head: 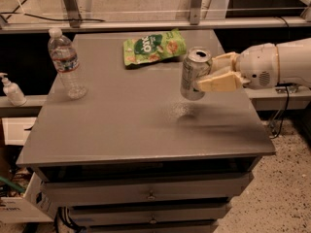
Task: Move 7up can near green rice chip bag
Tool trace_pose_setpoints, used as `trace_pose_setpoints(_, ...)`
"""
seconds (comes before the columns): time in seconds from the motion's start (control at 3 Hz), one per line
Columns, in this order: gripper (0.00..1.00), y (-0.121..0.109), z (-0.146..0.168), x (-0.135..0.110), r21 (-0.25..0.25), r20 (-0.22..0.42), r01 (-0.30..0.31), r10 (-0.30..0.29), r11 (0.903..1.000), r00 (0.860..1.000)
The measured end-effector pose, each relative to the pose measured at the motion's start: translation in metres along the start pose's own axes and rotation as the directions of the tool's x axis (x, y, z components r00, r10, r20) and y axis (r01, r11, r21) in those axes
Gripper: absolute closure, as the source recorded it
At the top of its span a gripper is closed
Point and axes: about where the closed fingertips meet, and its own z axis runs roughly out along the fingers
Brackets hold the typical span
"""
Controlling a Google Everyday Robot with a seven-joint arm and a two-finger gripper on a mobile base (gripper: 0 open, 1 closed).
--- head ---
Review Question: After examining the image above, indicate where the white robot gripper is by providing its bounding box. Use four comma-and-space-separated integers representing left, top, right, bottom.
194, 43, 279, 92

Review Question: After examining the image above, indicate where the silver 7up soda can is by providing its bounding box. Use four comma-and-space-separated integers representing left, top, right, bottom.
180, 47, 212, 101

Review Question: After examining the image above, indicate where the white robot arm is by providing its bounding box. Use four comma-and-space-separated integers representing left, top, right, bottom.
193, 38, 311, 92

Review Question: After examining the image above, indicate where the green rice chip bag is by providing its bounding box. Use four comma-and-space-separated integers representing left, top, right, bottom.
123, 29, 187, 66

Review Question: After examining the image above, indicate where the grey drawer cabinet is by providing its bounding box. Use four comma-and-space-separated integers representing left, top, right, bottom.
18, 33, 274, 233

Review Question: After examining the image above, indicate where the clear plastic water bottle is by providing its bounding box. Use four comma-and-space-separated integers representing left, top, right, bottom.
48, 28, 87, 99

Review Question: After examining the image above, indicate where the white pump dispenser bottle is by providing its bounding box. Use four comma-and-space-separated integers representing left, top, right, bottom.
0, 73, 26, 106

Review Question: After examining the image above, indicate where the white cardboard box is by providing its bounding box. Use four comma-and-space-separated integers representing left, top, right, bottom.
0, 174, 57, 223

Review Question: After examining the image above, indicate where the grey metal bracket right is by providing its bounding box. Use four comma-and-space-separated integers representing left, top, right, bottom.
190, 0, 202, 25

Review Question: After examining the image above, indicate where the grey metal bracket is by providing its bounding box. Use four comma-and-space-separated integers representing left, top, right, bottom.
63, 0, 82, 28
190, 0, 202, 25

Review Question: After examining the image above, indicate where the grey metal bracket left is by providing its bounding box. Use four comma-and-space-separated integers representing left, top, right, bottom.
63, 0, 82, 28

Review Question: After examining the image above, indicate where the black cable on ledge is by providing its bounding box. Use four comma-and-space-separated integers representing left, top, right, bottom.
0, 12, 106, 23

